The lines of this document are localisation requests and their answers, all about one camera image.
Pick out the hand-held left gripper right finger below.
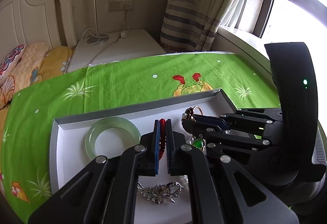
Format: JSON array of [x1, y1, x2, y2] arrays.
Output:
[[166, 119, 300, 224]]

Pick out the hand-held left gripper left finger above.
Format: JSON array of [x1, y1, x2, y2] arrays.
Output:
[[28, 119, 161, 224]]

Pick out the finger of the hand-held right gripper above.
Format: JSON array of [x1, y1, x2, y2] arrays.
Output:
[[190, 126, 272, 161], [181, 108, 283, 138]]

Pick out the red braided cord bracelet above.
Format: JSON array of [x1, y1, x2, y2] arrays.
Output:
[[158, 118, 168, 162]]

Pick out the green gem pendant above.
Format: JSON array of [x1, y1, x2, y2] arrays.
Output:
[[191, 138, 206, 152]]

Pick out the silver filigree brooch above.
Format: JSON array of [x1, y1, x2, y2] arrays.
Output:
[[136, 181, 185, 205]]

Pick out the pale green jade bangle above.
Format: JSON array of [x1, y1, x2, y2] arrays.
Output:
[[85, 116, 142, 161]]

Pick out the grey shallow cardboard box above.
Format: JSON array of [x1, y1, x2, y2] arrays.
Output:
[[49, 87, 241, 224]]

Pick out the green cartoon print cloth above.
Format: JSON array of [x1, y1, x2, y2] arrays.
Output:
[[0, 50, 284, 224]]

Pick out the white nightstand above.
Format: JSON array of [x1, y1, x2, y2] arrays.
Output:
[[68, 28, 167, 73]]

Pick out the window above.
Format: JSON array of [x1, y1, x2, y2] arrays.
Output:
[[255, 0, 327, 44]]

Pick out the ship print curtain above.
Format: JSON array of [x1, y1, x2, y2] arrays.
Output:
[[159, 0, 272, 52]]

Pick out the yellow shell pattern pillow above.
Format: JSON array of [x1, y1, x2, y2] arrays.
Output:
[[0, 42, 51, 109]]

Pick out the embroidered flower pillow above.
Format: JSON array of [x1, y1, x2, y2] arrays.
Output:
[[0, 44, 26, 85]]

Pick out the cream wooden headboard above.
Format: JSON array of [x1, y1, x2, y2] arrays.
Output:
[[0, 0, 77, 49]]

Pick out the white charging cable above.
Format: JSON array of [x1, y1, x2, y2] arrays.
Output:
[[81, 10, 129, 46]]

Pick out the wall socket panel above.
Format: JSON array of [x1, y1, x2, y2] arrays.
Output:
[[108, 0, 133, 12]]

